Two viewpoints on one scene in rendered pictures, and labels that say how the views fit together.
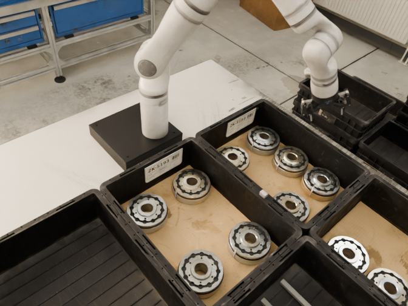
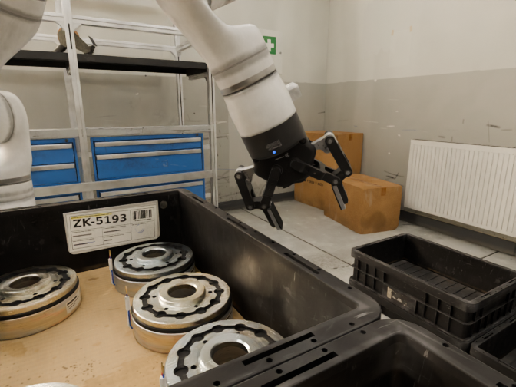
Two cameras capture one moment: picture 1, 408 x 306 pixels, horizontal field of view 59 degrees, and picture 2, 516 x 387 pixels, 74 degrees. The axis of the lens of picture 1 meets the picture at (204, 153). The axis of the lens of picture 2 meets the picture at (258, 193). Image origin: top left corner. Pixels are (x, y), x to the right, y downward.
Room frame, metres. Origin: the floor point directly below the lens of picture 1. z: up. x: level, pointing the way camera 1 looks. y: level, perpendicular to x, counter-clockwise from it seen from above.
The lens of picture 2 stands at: (0.48, -0.43, 1.05)
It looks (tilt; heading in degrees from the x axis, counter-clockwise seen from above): 14 degrees down; 16
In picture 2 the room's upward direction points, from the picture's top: straight up
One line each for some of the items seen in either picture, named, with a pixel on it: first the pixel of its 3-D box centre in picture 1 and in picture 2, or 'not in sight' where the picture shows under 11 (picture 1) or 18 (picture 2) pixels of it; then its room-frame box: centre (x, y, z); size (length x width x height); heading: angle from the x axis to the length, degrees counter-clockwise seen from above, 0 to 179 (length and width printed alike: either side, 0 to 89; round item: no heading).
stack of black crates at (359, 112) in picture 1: (332, 125); (422, 324); (1.56, -0.68, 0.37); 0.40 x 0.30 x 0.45; 47
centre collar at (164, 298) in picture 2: (291, 157); (182, 292); (0.77, -0.26, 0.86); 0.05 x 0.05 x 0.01
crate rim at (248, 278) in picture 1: (198, 211); not in sight; (0.49, 0.00, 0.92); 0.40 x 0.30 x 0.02; 47
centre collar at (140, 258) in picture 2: (263, 136); (154, 255); (0.84, -0.18, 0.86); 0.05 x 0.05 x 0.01
